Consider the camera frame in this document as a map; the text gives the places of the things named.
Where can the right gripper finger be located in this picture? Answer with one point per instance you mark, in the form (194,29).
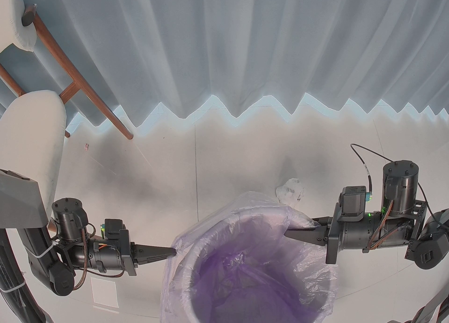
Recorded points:
(317,241)
(315,233)

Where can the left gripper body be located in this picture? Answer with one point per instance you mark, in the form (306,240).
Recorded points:
(105,256)

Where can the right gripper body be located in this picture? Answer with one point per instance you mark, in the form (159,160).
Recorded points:
(357,234)

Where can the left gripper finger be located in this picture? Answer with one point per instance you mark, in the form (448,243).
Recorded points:
(150,250)
(147,259)

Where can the white paper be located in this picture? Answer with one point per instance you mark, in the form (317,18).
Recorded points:
(289,190)

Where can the white trash bin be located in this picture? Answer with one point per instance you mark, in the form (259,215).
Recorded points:
(224,225)

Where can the purple plastic bag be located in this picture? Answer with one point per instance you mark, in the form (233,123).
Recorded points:
(245,279)

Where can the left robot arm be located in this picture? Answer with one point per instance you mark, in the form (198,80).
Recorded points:
(21,202)

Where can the white cushioned wooden chair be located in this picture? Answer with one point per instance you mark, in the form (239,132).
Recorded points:
(31,146)

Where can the pale blue curtain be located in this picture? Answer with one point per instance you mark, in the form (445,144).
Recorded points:
(245,34)

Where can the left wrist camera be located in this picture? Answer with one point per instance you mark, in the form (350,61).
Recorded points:
(114,228)

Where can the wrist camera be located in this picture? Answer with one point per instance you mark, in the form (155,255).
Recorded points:
(352,200)
(114,228)

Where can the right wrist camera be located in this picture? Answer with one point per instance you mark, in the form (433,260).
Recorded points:
(352,200)

